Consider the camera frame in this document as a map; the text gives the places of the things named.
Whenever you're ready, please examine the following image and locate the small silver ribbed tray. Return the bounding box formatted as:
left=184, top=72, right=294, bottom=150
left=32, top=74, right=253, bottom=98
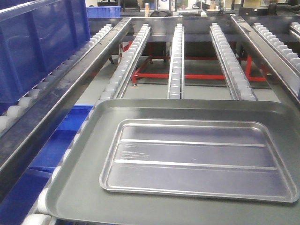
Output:
left=99, top=119, right=300, bottom=203

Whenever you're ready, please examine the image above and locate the large grey serving tray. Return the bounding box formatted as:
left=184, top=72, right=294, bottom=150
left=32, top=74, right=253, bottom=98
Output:
left=46, top=99, right=300, bottom=225

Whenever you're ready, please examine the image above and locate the middle white roller track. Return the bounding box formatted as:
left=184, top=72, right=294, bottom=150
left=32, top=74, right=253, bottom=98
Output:
left=167, top=23, right=185, bottom=99

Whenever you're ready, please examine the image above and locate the white roller track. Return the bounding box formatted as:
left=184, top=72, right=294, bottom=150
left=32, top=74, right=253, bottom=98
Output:
left=210, top=23, right=257, bottom=101
left=167, top=23, right=185, bottom=99
left=252, top=22, right=300, bottom=78
left=99, top=24, right=151, bottom=101
left=0, top=24, right=113, bottom=134

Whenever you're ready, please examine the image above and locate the distant blue crate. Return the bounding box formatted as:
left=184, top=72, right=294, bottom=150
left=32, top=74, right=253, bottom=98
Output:
left=86, top=6, right=121, bottom=18

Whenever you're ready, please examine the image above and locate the big blue bin upper left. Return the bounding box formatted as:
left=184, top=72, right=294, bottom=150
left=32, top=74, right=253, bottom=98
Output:
left=0, top=0, right=90, bottom=104

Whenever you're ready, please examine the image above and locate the left white roller track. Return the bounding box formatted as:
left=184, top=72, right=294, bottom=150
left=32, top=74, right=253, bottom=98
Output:
left=0, top=24, right=113, bottom=134

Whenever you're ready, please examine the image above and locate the right white roller track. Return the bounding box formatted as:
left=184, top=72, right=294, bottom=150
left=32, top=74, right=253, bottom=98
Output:
left=252, top=22, right=300, bottom=78

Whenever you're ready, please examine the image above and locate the blue bin lower shelf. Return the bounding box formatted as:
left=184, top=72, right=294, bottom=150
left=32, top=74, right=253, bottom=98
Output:
left=0, top=105, right=92, bottom=225

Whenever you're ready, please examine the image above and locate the red metal floor frame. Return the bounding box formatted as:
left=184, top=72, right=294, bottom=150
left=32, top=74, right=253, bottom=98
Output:
left=132, top=42, right=269, bottom=89

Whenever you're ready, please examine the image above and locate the steel rack frame rail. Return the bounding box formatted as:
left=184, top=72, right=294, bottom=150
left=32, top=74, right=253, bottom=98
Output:
left=0, top=18, right=132, bottom=200

